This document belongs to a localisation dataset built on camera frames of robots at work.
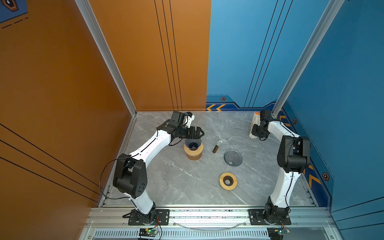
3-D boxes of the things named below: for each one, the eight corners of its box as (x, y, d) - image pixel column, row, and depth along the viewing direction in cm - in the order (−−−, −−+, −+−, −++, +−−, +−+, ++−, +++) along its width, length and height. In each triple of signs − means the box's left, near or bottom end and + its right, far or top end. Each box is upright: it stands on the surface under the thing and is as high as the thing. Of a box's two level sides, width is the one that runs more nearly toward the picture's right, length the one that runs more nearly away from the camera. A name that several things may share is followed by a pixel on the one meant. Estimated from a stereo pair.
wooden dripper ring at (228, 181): (220, 190, 84) (221, 188, 82) (218, 174, 90) (219, 172, 88) (237, 190, 84) (238, 188, 82) (234, 173, 90) (235, 172, 88)
